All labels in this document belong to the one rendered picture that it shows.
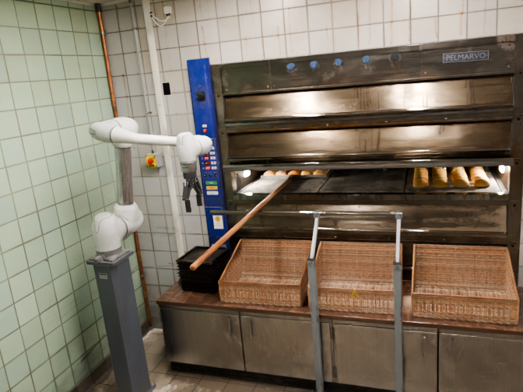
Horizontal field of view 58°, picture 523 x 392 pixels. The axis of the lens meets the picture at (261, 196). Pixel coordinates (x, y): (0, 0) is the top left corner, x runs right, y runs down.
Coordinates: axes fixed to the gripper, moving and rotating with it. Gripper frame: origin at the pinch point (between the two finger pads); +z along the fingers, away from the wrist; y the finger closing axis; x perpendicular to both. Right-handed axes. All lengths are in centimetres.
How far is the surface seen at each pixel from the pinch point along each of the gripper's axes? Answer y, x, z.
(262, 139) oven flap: -82, 15, -26
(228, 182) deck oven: -81, -14, 3
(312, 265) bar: -22, 59, 42
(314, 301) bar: -23, 58, 64
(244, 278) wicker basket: -69, -4, 72
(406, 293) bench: -63, 109, 75
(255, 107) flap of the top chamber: -80, 13, -48
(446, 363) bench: -29, 131, 102
